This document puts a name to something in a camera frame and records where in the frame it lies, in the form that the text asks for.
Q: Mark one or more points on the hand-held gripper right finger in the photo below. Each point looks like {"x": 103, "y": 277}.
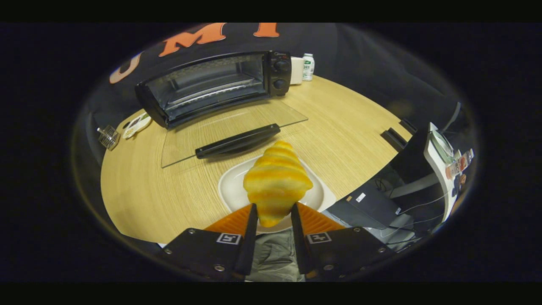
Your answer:
{"x": 298, "y": 245}

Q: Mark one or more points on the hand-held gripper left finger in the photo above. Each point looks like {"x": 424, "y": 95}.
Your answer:
{"x": 250, "y": 245}

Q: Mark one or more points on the yellow croissant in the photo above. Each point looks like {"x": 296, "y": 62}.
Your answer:
{"x": 275, "y": 182}

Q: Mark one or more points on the black toaster oven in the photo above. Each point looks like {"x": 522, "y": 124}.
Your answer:
{"x": 279, "y": 76}

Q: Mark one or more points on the white bread toaster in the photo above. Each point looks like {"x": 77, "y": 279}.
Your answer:
{"x": 296, "y": 70}

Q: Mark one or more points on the person's grey trousers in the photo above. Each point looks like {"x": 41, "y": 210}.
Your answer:
{"x": 275, "y": 258}

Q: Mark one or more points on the white plate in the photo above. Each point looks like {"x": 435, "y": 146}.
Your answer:
{"x": 235, "y": 190}

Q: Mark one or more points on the black case with white labels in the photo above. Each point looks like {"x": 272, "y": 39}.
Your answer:
{"x": 372, "y": 207}

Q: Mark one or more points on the black rectangular block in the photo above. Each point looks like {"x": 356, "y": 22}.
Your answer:
{"x": 408, "y": 126}
{"x": 394, "y": 140}

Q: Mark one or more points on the white framed panel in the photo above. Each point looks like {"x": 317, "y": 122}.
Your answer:
{"x": 434, "y": 156}

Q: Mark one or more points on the white divided dish with beans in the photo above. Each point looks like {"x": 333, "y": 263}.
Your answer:
{"x": 137, "y": 125}

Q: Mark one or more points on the white plastic bottle green label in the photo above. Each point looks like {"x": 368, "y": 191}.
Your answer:
{"x": 308, "y": 67}

